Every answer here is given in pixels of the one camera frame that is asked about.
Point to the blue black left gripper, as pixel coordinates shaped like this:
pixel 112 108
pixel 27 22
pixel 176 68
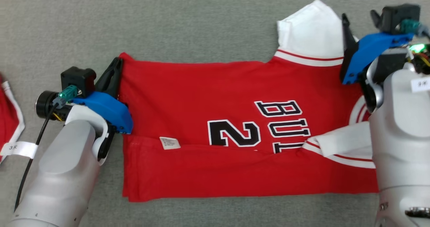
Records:
pixel 107 109

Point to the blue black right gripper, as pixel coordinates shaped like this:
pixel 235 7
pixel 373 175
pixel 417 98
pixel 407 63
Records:
pixel 369 49

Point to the red and white basketball jersey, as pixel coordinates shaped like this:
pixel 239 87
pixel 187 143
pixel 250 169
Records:
pixel 201 96

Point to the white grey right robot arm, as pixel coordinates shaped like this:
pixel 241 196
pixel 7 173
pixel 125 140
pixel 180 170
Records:
pixel 399 136

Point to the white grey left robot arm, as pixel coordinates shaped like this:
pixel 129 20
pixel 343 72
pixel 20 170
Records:
pixel 63 176

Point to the white paper label sticker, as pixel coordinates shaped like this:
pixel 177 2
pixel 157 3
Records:
pixel 421 84

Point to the grey fabric upholstered bench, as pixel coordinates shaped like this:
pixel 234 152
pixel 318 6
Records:
pixel 201 25

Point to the red shorts with white trim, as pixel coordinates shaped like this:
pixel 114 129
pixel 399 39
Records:
pixel 8 116

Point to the white paper label tag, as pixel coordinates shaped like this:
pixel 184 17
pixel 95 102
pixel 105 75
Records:
pixel 20 149

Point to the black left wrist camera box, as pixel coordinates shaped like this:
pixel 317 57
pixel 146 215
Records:
pixel 79 79

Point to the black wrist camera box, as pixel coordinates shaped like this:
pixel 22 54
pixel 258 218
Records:
pixel 79 79
pixel 396 17

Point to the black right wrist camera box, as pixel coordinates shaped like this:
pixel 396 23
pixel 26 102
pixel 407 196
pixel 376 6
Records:
pixel 396 17

